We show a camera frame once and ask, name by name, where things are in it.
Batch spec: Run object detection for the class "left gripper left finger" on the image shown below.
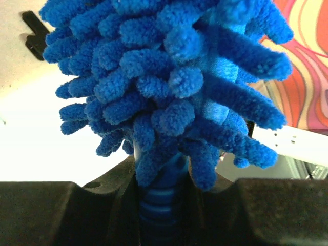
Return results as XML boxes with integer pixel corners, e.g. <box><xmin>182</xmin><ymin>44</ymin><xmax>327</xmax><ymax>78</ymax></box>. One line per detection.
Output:
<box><xmin>1</xmin><ymin>156</ymin><xmax>139</xmax><ymax>245</ymax></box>

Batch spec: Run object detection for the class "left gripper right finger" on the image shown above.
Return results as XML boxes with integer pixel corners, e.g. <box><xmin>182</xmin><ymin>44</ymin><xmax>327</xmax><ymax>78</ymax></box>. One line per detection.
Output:
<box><xmin>188</xmin><ymin>176</ymin><xmax>327</xmax><ymax>245</ymax></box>

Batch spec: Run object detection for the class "blue microfiber duster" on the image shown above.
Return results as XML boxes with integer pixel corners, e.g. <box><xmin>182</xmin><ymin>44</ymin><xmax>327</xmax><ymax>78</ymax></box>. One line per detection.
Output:
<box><xmin>39</xmin><ymin>1</ymin><xmax>294</xmax><ymax>245</ymax></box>

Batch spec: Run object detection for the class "black clip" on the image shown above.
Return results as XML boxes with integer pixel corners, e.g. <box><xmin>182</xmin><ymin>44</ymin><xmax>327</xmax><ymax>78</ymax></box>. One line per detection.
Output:
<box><xmin>21</xmin><ymin>10</ymin><xmax>50</xmax><ymax>61</ymax></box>

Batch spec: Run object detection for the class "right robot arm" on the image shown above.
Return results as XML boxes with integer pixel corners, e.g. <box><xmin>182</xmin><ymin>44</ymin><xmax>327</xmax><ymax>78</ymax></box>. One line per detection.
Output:
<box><xmin>247</xmin><ymin>121</ymin><xmax>327</xmax><ymax>167</ymax></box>

